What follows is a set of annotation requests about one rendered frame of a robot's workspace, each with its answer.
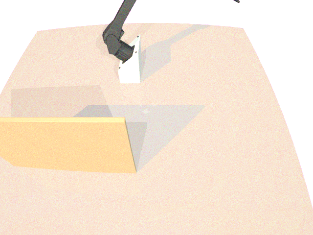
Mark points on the tan flat square board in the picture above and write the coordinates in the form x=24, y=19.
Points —
x=91, y=144

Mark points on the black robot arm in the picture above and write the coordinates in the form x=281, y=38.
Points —
x=113, y=33

